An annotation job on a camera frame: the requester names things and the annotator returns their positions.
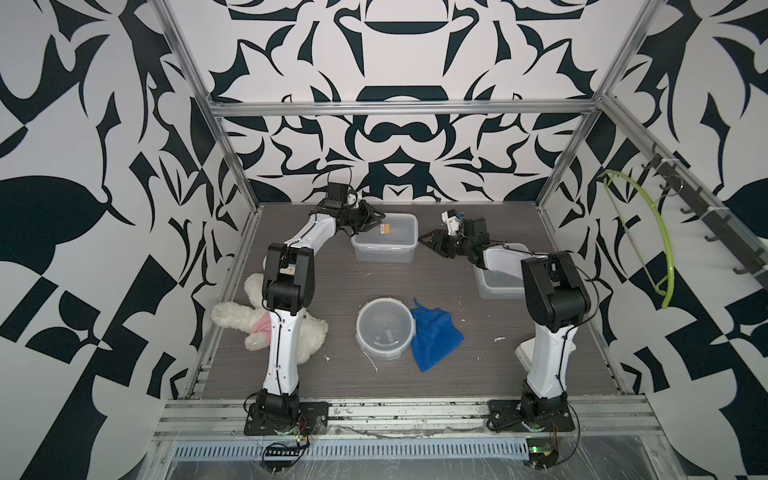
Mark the green bow saw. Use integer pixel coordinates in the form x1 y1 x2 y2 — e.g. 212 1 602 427
599 169 677 310

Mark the square clear lunch box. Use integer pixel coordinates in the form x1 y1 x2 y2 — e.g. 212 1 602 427
473 243 532 300

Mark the white plush toy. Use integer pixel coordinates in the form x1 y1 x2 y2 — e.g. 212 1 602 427
211 273 329 365

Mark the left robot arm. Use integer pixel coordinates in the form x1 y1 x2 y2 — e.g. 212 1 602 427
256 200 385 423

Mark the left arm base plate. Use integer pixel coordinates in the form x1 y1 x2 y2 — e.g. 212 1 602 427
243 402 330 436

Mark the black wall hook rack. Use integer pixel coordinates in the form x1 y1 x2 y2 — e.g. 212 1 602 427
643 143 767 289

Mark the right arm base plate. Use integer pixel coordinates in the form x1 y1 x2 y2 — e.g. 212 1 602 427
486 396 576 433

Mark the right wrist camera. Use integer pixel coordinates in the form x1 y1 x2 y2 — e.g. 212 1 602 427
441 209 463 237

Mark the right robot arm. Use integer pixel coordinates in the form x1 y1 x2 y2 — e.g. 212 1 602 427
418 210 592 423

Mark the blue microfiber cloth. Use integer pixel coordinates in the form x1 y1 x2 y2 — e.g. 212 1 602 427
411 300 464 373

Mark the tall rectangular clear lunch box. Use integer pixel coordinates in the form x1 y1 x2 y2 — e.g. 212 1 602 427
351 213 418 264

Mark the white flat box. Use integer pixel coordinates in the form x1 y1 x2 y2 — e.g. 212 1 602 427
515 338 535 372

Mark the round clear lunch box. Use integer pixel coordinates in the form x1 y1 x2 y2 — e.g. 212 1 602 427
355 297 416 361

